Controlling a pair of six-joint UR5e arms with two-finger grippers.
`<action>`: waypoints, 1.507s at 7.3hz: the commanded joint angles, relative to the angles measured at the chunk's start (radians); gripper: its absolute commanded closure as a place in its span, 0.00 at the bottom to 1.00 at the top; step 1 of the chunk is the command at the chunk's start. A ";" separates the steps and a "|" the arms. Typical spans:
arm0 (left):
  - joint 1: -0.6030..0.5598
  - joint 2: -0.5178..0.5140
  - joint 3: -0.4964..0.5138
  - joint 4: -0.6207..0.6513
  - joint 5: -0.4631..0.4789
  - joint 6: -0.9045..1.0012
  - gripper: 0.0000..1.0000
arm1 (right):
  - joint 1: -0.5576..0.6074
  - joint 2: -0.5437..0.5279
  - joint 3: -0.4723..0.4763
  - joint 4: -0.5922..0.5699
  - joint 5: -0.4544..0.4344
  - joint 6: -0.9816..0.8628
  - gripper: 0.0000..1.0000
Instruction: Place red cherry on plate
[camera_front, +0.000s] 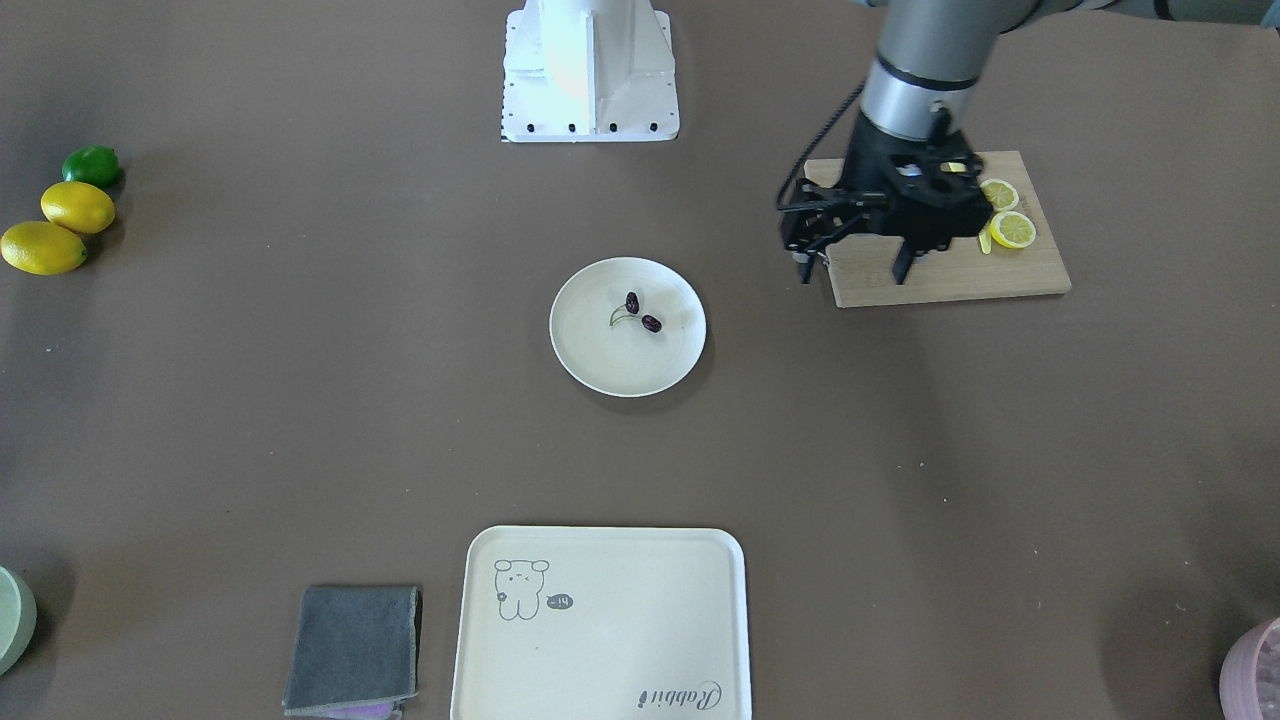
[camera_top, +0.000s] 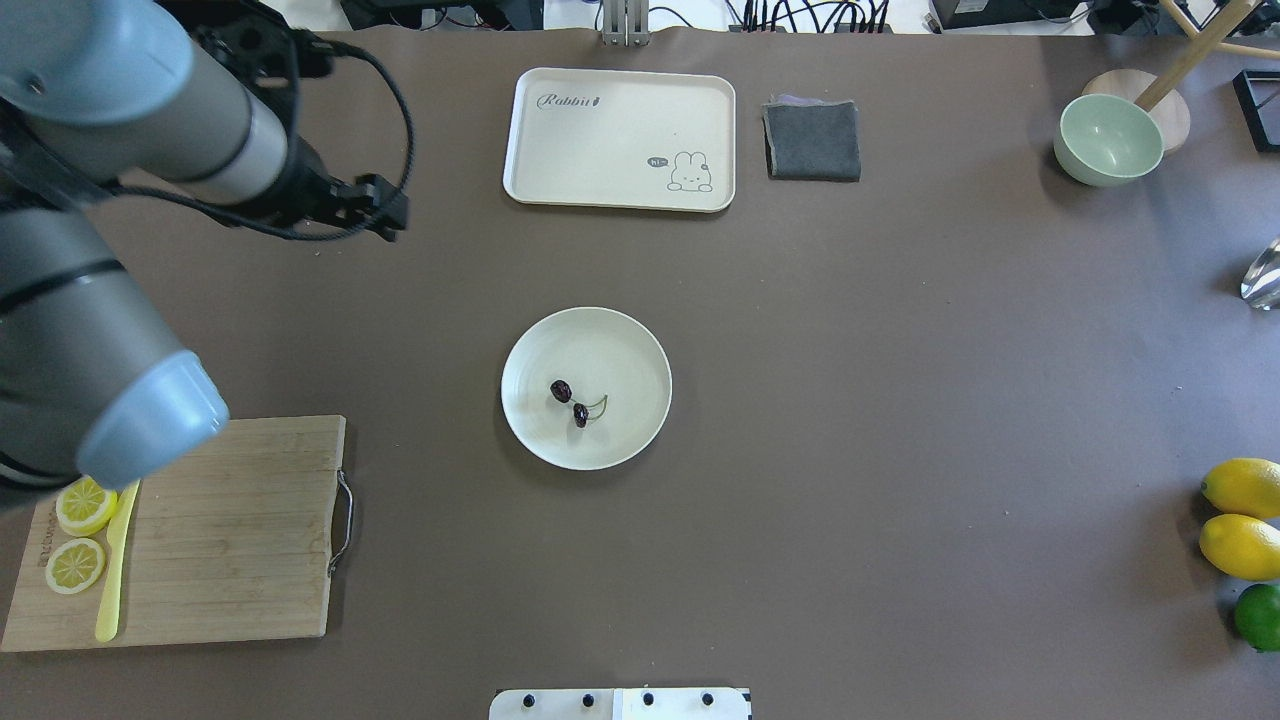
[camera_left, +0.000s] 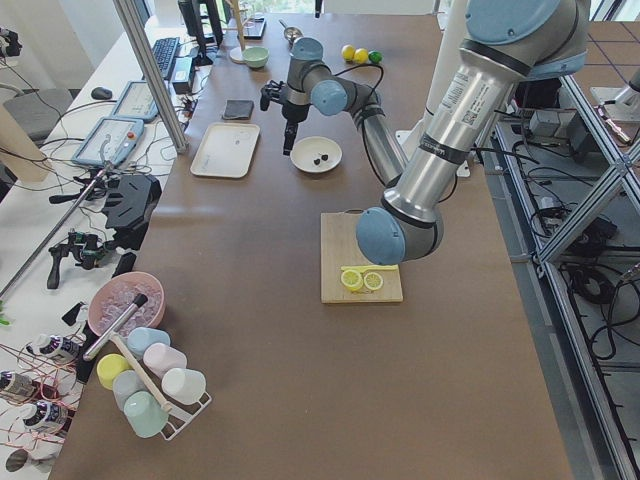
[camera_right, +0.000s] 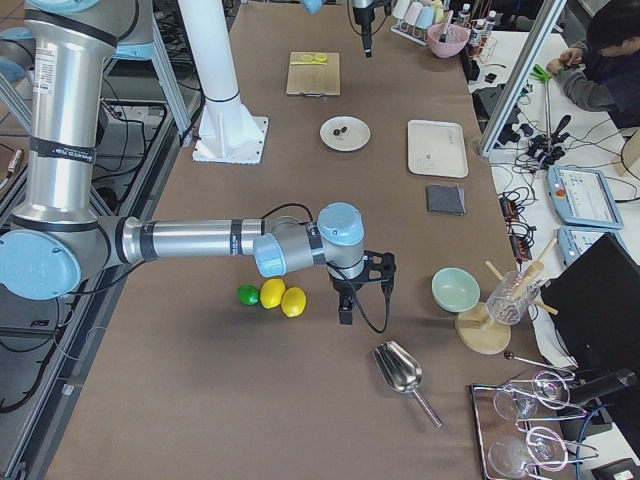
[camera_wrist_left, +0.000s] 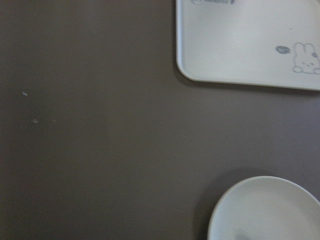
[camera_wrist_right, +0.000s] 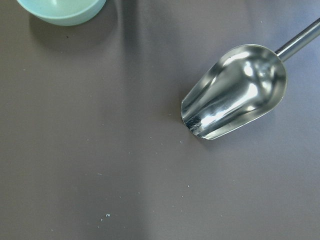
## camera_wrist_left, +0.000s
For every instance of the cream round plate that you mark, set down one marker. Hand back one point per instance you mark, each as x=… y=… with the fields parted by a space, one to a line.
x=265 y=208

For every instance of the cream rabbit tray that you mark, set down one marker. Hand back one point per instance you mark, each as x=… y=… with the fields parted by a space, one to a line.
x=273 y=43

